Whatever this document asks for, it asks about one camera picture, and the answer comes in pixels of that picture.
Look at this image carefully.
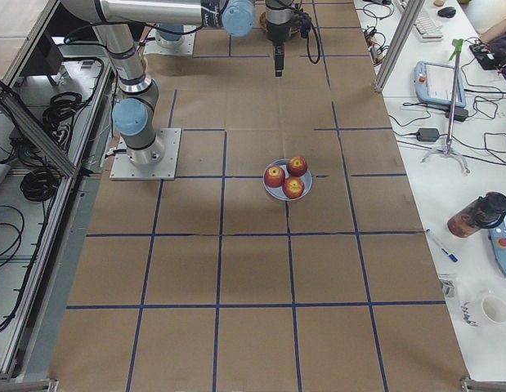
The brown drink bottle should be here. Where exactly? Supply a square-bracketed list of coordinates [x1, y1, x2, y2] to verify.
[447, 192, 506, 238]

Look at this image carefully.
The red apple on plate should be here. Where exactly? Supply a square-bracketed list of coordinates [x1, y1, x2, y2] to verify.
[263, 165, 285, 188]
[286, 155, 308, 176]
[282, 176, 305, 199]

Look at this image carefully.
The light blue plate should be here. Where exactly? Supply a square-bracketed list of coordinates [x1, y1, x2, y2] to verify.
[263, 158, 313, 202]

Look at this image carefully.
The aluminium frame post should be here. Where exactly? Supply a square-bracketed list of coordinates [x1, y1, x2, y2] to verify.
[373, 0, 424, 93]

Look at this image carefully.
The woven wicker basket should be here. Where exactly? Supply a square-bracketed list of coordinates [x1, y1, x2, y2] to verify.
[258, 11, 299, 37]

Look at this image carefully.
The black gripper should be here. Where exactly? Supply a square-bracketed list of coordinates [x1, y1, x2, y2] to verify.
[273, 42, 284, 78]

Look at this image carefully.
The black braided camera cable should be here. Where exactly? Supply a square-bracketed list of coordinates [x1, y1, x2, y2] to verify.
[291, 0, 322, 65]

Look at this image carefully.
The blue white pen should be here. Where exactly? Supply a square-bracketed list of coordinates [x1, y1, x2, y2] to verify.
[425, 229, 459, 263]

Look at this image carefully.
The white mug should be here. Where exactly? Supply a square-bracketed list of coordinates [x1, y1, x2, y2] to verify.
[460, 292, 506, 327]

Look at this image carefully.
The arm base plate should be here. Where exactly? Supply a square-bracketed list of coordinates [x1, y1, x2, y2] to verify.
[143, 32, 195, 57]
[110, 128, 181, 180]

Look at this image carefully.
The silver tripod stand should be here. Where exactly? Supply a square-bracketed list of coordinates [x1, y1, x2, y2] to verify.
[421, 38, 470, 175]

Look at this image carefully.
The white keyboard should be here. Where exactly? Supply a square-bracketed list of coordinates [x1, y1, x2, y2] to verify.
[414, 9, 444, 42]

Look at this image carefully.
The black power adapter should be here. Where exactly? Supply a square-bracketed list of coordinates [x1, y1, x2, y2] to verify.
[415, 127, 440, 142]

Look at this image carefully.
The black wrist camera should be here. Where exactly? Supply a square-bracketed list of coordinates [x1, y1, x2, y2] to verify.
[296, 16, 311, 39]

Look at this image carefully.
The black computer mouse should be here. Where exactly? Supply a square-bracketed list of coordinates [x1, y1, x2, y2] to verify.
[437, 7, 456, 19]

